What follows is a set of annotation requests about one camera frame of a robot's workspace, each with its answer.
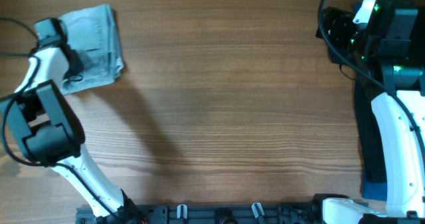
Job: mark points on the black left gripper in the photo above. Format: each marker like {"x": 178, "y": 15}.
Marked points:
{"x": 78, "y": 69}

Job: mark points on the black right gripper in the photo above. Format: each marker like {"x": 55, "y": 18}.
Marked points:
{"x": 342, "y": 20}

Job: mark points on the light blue denim shorts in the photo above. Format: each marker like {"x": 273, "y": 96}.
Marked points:
{"x": 93, "y": 34}

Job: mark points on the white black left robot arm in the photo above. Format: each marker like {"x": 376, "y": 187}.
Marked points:
{"x": 47, "y": 131}

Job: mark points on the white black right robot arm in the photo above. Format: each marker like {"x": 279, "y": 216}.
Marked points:
{"x": 400, "y": 118}

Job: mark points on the black folded garment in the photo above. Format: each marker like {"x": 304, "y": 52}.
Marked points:
{"x": 389, "y": 49}

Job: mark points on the blue cloth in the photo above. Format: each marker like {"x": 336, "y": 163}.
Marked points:
{"x": 374, "y": 184}

